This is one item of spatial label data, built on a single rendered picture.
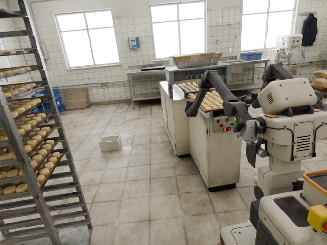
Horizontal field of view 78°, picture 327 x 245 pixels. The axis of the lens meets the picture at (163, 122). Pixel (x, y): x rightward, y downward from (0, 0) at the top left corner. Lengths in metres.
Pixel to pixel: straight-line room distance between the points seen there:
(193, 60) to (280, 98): 1.49
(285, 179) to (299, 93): 0.47
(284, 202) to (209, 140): 1.00
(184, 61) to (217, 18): 3.56
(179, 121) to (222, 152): 0.74
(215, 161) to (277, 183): 0.85
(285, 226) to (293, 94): 0.57
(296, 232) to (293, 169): 0.42
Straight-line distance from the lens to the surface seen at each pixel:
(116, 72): 5.71
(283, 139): 1.08
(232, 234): 1.57
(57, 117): 1.43
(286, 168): 1.25
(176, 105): 2.41
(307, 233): 0.95
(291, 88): 1.14
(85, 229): 1.93
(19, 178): 1.16
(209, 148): 1.92
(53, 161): 1.40
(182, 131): 2.55
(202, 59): 2.44
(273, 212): 1.00
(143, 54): 5.59
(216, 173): 2.10
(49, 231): 1.28
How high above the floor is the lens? 1.48
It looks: 22 degrees down
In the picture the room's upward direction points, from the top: 5 degrees counter-clockwise
